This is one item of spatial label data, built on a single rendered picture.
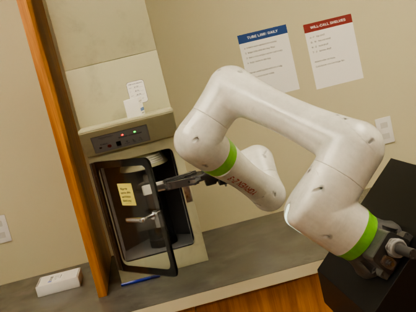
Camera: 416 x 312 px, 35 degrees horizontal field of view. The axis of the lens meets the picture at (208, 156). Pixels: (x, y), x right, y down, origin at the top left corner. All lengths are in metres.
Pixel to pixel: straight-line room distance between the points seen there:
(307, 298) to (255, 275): 0.20
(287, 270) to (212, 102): 0.68
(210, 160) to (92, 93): 0.69
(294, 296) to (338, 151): 0.83
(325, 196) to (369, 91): 1.48
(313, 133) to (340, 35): 1.36
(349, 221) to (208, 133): 0.45
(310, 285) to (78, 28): 1.15
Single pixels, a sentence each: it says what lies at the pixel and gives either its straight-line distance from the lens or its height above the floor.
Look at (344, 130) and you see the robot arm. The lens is 1.49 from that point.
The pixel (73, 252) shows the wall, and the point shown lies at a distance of 2.82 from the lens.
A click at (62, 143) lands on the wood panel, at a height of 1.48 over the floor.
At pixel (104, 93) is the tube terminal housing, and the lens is 2.28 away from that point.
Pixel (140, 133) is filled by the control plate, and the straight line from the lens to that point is 2.22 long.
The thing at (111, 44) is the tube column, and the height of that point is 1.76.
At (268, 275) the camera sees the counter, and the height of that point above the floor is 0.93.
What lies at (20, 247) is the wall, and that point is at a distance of 2.84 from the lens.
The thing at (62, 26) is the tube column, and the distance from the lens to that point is 2.29.
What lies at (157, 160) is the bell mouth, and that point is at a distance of 2.34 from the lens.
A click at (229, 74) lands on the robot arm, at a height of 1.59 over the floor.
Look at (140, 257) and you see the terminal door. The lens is 2.24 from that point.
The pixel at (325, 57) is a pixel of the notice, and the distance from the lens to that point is 2.83.
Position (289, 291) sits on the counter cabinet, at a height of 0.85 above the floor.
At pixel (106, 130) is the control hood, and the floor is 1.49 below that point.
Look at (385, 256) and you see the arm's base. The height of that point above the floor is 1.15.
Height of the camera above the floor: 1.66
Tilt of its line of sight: 9 degrees down
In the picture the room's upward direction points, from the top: 14 degrees counter-clockwise
